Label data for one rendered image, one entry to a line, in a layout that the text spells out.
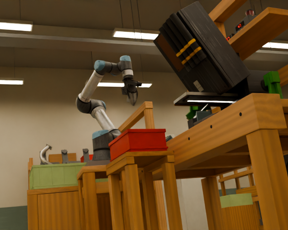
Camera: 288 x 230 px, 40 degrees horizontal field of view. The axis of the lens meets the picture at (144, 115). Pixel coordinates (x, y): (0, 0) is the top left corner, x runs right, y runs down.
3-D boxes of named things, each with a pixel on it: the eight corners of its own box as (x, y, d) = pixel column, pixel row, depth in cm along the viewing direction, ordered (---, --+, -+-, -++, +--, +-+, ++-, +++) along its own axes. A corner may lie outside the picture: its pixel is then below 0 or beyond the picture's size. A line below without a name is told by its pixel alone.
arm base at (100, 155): (91, 163, 254) (90, 148, 257) (91, 166, 269) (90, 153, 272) (114, 160, 257) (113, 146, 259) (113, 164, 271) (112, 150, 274)
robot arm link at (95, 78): (68, 104, 299) (96, 55, 273) (80, 105, 306) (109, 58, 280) (72, 115, 292) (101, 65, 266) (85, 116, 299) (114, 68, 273)
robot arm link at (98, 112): (108, 153, 270) (80, 107, 306) (125, 154, 279) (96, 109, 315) (115, 139, 265) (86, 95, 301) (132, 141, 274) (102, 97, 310)
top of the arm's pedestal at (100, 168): (82, 172, 241) (82, 166, 242) (77, 180, 270) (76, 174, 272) (132, 169, 251) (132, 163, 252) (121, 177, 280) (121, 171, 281)
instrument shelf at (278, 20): (269, 13, 216) (267, 6, 218) (191, 76, 295) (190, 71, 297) (303, 17, 226) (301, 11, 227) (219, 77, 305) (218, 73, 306)
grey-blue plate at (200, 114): (200, 134, 217) (197, 110, 221) (199, 135, 219) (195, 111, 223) (215, 134, 221) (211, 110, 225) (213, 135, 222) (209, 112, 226)
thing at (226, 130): (259, 128, 150) (251, 92, 154) (127, 185, 282) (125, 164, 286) (287, 128, 156) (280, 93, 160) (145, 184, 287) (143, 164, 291)
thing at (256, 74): (255, 126, 213) (244, 69, 222) (225, 140, 239) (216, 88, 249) (282, 126, 220) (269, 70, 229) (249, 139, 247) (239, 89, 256)
